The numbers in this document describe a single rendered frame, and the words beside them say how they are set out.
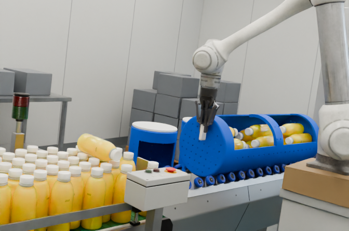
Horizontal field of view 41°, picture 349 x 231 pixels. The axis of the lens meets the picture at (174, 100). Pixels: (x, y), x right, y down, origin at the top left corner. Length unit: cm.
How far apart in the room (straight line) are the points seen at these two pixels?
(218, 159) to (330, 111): 55
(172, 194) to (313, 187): 64
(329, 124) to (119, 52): 500
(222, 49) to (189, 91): 404
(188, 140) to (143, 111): 396
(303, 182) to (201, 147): 48
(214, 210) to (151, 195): 65
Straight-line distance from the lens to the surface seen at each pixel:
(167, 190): 152
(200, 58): 181
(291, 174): 196
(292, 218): 202
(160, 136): 269
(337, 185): 191
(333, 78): 179
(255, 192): 232
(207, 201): 204
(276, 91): 734
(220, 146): 204
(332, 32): 180
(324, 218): 197
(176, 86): 577
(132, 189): 150
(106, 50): 633
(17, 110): 191
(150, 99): 603
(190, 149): 215
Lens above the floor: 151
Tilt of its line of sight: 6 degrees down
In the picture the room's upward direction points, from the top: 7 degrees clockwise
